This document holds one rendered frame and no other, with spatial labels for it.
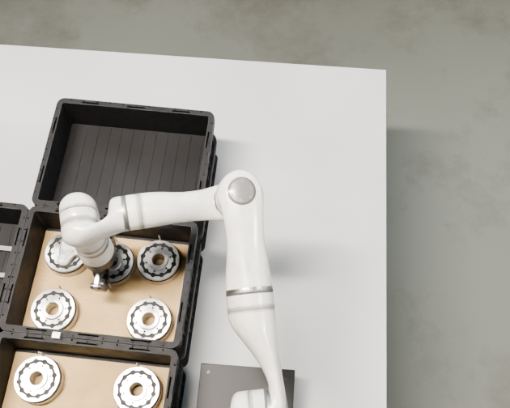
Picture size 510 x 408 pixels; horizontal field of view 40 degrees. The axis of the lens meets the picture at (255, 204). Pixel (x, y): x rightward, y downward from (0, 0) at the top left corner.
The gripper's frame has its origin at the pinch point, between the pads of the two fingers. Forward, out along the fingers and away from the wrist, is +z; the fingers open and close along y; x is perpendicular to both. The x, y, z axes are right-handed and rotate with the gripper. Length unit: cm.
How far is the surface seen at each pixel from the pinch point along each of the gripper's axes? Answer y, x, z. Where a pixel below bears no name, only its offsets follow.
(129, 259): 4.0, -3.9, 1.2
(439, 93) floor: 119, -99, 87
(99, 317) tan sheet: -10.1, 1.0, 4.0
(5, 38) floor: 126, 86, 88
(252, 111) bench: 58, -28, 17
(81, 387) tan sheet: -26.2, 1.7, 3.9
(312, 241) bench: 20, -48, 17
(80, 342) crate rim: -18.1, 1.7, -4.7
